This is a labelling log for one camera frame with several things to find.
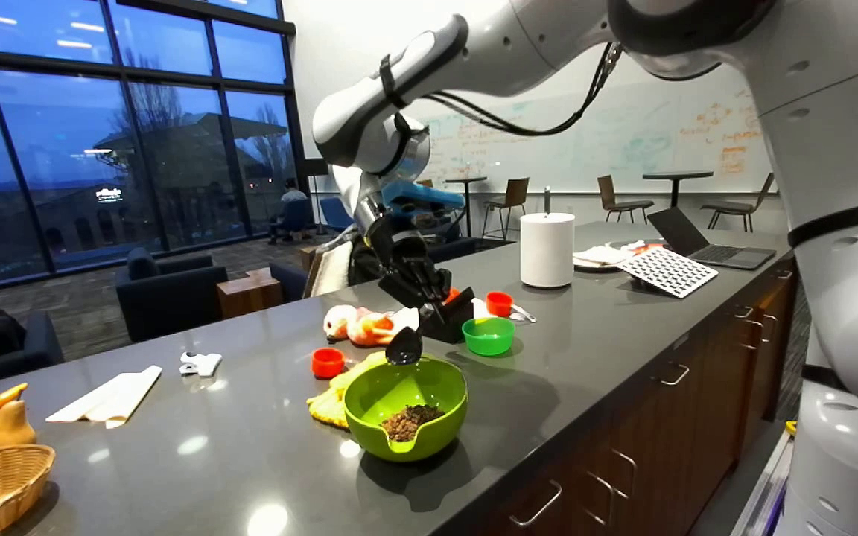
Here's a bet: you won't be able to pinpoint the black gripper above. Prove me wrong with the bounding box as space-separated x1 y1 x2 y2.
361 209 464 312

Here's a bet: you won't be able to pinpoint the black spoon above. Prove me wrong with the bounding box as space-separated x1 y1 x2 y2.
385 298 442 370

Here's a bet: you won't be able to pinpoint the small bright green bowl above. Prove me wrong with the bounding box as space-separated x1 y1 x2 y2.
458 316 519 361

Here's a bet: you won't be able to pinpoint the lime green mixing bowl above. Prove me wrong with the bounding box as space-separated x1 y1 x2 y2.
342 355 470 465

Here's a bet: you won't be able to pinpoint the dark couch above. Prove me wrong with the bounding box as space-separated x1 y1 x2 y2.
427 210 464 263

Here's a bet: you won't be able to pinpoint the white paper napkin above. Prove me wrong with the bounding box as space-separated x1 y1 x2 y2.
393 294 497 338

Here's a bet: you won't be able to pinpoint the black backpack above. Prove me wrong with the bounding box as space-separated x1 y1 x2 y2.
347 222 393 289

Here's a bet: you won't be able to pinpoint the white orange plush toy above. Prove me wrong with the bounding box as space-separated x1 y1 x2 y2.
320 300 415 352

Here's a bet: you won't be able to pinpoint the red measuring cup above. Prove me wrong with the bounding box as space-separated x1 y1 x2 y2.
484 289 540 325

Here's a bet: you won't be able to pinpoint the tall round table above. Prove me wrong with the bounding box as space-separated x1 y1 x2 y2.
443 172 490 240
641 167 716 209

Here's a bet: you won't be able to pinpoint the small red cup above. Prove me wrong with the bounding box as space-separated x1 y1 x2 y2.
309 344 350 380

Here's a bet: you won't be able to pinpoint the white cylinder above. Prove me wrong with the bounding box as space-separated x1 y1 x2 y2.
519 209 579 291

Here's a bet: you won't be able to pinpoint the wooden chair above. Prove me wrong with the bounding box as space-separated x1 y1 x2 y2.
701 169 782 236
594 172 655 225
485 175 530 240

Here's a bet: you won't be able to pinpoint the brown food pieces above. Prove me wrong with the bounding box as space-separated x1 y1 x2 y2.
379 398 448 443

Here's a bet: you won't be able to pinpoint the dark blue armchair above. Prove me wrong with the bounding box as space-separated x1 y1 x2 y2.
269 260 309 303

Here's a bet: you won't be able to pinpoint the yellow cloth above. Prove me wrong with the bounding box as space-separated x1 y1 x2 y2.
303 352 390 431

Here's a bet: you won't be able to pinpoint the wooden side table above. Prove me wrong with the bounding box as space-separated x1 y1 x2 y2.
215 267 285 321

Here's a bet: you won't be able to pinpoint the crumpled white wrapper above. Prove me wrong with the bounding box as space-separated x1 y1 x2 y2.
177 349 224 380

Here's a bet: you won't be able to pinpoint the white keyboard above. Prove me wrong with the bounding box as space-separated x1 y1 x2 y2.
621 245 722 300

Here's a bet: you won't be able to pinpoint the brown counter cabinet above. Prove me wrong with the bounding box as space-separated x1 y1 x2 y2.
437 249 808 536

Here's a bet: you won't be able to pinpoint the grey laptop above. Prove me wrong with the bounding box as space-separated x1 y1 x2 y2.
643 203 777 274

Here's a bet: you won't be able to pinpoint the tan bread piece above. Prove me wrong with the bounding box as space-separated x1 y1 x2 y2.
0 397 38 452

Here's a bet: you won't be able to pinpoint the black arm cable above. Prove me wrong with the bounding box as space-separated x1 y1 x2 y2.
418 39 625 140

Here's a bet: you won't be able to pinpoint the large glass window wall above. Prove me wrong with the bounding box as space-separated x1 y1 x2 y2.
0 0 309 291

